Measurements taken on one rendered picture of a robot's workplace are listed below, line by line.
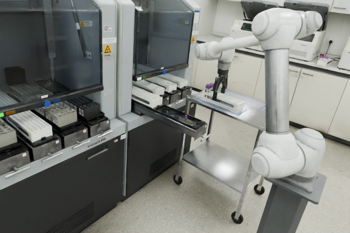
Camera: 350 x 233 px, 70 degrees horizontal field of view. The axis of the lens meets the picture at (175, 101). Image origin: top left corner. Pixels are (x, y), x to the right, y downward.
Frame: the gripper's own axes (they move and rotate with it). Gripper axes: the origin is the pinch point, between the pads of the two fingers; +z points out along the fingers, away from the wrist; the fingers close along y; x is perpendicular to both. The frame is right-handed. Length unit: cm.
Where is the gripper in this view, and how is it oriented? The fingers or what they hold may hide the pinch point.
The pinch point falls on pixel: (218, 95)
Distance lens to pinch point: 184.3
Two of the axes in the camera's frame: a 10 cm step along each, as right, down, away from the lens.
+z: -1.0, 9.1, 4.0
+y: 6.4, -2.5, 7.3
